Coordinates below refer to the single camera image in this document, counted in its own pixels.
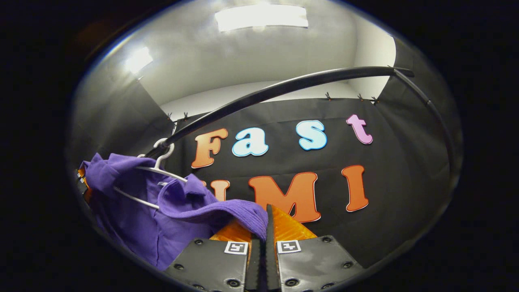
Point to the white clothes hanger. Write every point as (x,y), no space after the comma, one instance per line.
(170,177)

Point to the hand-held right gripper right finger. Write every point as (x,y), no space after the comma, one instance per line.
(316,261)

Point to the black clothes rack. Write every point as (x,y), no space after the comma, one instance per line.
(284,86)

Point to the large ceiling light panel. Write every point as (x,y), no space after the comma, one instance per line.
(261,18)

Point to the small ceiling light panel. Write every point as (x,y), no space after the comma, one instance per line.
(138,60)

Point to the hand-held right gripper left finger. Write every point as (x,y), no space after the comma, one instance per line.
(206,263)

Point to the black backdrop cloth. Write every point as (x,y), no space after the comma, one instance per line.
(405,182)

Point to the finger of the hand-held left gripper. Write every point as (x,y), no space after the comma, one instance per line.
(82,184)

